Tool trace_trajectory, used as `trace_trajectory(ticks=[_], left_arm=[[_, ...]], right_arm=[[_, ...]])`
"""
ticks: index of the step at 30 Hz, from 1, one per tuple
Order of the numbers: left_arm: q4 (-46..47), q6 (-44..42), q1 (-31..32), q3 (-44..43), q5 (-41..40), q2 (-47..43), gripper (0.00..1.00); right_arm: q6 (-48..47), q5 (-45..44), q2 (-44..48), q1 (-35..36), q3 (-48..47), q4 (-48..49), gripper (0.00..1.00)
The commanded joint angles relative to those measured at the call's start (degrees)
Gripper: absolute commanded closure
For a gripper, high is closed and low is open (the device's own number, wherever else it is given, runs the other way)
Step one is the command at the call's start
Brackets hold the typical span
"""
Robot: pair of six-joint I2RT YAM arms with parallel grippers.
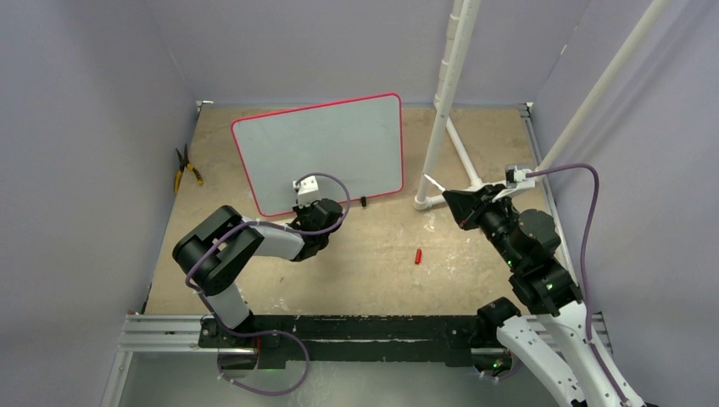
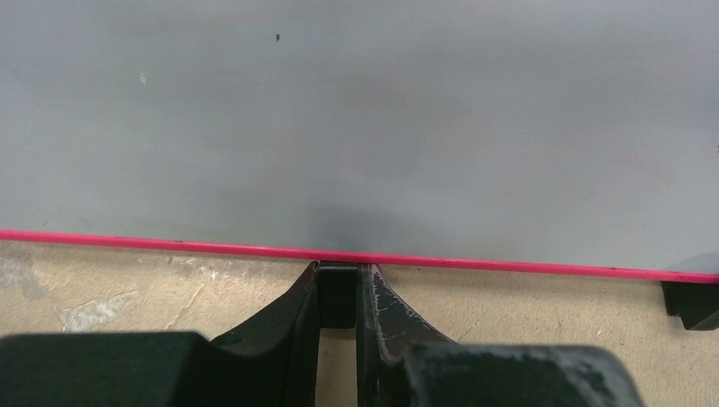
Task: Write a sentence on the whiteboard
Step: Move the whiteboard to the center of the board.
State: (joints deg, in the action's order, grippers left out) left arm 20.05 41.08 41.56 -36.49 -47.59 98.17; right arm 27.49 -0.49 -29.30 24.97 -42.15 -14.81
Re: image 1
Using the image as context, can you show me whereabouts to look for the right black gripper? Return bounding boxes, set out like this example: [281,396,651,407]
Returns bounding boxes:
[443,182,522,269]

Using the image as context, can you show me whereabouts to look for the pink framed whiteboard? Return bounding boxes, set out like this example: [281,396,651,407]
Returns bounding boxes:
[231,92,404,217]

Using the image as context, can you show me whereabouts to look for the white red marker pen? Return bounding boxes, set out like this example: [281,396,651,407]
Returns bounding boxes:
[423,174,446,193]

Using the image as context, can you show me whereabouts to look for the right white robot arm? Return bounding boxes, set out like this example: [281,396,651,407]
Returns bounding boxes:
[442,185,646,406]

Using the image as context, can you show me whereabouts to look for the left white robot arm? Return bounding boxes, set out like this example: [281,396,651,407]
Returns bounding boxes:
[172,198,348,347]

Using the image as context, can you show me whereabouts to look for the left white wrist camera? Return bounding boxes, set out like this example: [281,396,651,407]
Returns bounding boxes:
[293,176,321,209]

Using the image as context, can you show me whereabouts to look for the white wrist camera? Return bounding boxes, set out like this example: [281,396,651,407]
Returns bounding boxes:
[492,164,536,203]
[293,176,321,209]

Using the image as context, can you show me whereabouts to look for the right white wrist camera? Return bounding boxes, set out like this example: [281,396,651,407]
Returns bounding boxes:
[492,164,536,203]

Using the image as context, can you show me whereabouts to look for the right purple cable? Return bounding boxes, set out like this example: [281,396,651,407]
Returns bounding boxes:
[480,163,630,407]

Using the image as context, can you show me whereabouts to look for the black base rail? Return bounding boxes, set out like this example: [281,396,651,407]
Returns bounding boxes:
[198,315,508,370]

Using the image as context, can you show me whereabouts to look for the yellow handled pliers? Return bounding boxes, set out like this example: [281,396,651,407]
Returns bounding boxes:
[173,143,204,194]

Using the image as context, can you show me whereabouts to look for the aluminium frame rail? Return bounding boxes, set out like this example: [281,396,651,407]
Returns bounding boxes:
[102,299,642,406]

